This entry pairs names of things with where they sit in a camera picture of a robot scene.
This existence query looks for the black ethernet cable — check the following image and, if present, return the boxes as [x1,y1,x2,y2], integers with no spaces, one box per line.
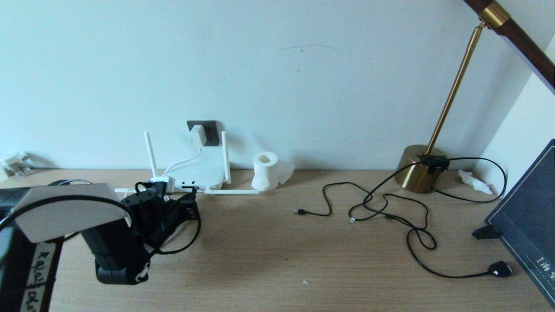
[61,185,199,243]

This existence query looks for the white router with antennas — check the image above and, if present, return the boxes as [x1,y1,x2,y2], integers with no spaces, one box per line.
[115,131,261,195]

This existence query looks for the white toilet paper roll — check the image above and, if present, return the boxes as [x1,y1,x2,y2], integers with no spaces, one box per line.
[251,151,295,192]

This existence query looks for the clear plastic wrapper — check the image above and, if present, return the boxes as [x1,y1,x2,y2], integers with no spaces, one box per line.
[0,152,33,177]

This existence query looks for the brass desk lamp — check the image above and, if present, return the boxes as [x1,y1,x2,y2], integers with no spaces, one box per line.
[395,0,555,194]

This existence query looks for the crumpled white tissue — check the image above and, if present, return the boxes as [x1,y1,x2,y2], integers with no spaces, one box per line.
[459,169,494,195]

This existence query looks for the black braided left wrist cable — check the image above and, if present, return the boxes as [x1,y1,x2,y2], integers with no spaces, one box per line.
[135,181,202,255]

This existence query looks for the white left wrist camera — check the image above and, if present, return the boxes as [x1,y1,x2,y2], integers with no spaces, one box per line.
[150,176,176,194]

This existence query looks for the thin white adapter cable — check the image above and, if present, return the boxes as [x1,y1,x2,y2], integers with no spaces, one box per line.
[165,147,202,174]

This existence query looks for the grey wall socket plate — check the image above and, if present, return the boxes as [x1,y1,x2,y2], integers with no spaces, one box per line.
[187,120,219,146]

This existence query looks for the thin black usb cable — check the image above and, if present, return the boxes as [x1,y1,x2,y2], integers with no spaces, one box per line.
[294,181,437,251]

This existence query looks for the black cables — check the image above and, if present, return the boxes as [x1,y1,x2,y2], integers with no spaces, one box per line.
[348,156,513,279]

